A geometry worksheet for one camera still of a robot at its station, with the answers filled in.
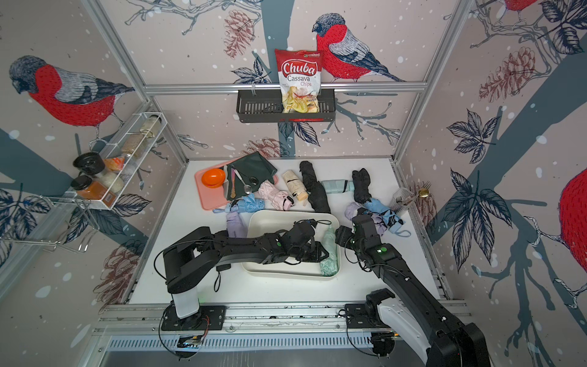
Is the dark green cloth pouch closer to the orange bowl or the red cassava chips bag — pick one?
the orange bowl

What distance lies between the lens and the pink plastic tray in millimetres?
1049

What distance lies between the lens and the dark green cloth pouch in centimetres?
109

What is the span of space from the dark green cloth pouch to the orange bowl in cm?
3

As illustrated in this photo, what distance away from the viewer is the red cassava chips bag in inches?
32.7

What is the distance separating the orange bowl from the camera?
1086 mm
